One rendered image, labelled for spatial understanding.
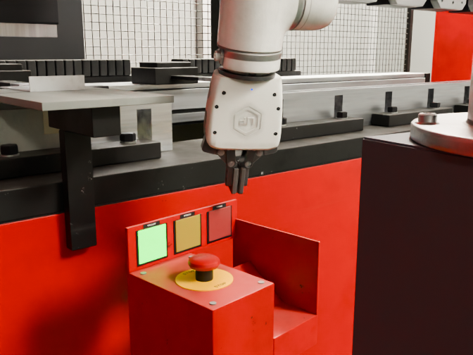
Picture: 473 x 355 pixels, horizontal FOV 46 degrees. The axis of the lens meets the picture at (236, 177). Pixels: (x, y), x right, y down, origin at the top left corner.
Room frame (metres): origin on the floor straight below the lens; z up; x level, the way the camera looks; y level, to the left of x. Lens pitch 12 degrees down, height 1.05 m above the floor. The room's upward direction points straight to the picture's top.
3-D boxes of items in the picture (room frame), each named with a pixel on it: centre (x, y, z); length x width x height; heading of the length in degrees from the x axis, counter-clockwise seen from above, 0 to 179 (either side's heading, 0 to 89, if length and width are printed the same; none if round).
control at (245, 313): (0.70, 0.01, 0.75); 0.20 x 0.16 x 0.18; 136
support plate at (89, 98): (0.80, 0.24, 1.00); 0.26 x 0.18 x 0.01; 40
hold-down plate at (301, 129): (1.26, -0.17, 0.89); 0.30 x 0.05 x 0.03; 130
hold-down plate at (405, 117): (1.51, -0.48, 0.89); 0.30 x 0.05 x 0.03; 130
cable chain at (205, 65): (1.72, 0.00, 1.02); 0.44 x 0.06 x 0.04; 130
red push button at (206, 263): (0.66, 0.04, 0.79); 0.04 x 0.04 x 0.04
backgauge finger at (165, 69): (1.30, 0.12, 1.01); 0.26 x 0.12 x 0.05; 40
